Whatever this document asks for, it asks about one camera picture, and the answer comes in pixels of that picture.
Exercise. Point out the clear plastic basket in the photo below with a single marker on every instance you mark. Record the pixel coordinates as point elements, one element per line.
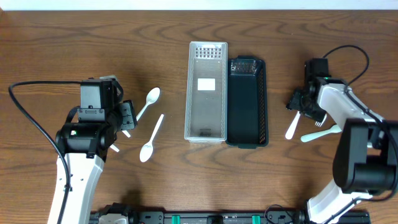
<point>205,114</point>

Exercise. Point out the white spoon bowl down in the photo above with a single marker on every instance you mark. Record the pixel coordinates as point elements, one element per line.
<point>148,148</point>

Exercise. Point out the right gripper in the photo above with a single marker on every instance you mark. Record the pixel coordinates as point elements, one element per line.
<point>302,106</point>

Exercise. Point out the black plastic basket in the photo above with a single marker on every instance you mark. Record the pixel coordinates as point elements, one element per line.
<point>247,114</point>

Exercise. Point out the white fork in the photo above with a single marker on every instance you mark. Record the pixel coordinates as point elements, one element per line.
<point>320,123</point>

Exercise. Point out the white spoon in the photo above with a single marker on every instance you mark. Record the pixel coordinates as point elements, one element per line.
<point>291,130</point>
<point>113,147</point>
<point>151,98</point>
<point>126,133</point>

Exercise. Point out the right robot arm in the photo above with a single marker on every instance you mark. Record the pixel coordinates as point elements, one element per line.
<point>365,163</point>

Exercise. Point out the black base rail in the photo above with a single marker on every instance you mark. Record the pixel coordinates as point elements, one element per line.
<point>119,213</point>

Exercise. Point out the pale green fork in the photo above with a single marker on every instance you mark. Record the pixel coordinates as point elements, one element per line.
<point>309,137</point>

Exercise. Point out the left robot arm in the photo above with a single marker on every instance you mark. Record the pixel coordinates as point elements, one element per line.
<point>84,140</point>

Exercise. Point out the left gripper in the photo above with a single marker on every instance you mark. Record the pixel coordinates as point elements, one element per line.
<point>127,115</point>

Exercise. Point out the white sticker label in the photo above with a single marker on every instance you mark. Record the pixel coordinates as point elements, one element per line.
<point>206,84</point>

